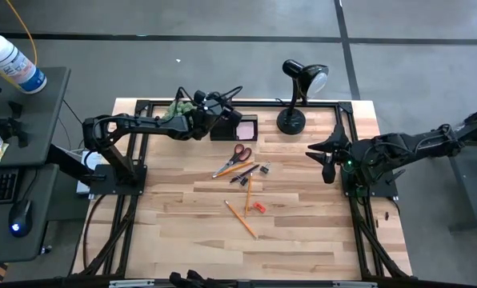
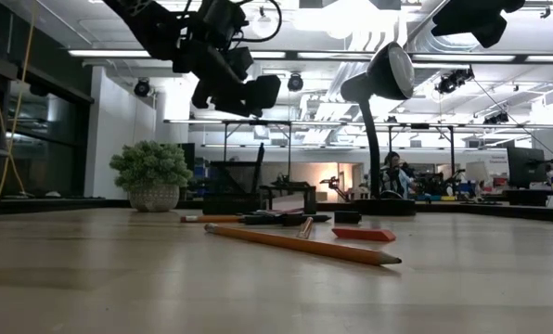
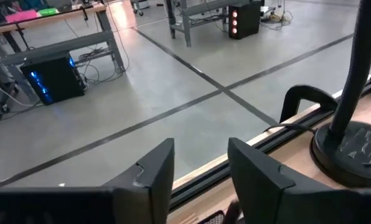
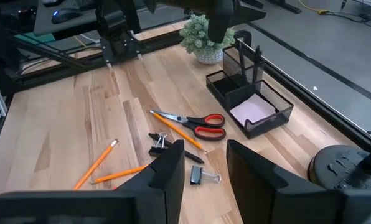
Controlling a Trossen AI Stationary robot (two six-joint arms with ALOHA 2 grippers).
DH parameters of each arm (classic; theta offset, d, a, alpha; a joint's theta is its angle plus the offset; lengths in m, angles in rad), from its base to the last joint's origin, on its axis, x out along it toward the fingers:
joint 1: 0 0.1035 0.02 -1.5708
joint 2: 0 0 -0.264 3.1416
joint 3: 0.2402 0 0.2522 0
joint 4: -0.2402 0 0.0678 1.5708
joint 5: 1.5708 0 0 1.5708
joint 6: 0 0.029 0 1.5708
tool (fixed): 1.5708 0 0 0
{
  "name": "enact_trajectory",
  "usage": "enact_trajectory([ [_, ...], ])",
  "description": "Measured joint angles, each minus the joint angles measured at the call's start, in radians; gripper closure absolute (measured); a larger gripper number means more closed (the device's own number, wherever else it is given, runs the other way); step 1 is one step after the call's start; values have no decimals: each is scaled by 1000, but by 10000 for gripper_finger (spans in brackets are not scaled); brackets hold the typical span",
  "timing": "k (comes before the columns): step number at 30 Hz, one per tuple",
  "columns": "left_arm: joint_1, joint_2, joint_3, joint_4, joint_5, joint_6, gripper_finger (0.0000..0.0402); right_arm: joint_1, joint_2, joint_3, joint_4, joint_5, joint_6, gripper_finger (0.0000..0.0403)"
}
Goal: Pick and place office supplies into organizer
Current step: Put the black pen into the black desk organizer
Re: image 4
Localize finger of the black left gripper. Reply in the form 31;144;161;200
205;0;236;44
234;0;267;25

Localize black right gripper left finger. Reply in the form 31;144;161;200
0;139;186;224

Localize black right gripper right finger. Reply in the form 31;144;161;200
225;139;371;224

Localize yellow pencil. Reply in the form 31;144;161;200
73;139;120;191
90;164;149;185
151;111;207;153

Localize black pen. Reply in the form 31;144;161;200
237;39;248;86
252;45;265;85
148;133;205;164

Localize scissors with red-black handles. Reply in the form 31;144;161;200
149;109;227;142

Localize black mesh desk organizer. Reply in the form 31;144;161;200
205;39;294;140

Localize green plant in white pot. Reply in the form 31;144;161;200
178;14;236;65

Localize black desk lamp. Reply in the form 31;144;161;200
306;144;371;191

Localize pink sticky note pad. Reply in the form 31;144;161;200
230;93;277;127

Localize black computer mouse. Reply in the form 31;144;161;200
50;7;83;25

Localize black side desk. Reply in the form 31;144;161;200
32;0;186;37

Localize yellow cable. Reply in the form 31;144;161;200
299;0;329;16

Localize black aluminium table frame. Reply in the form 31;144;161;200
0;18;371;150

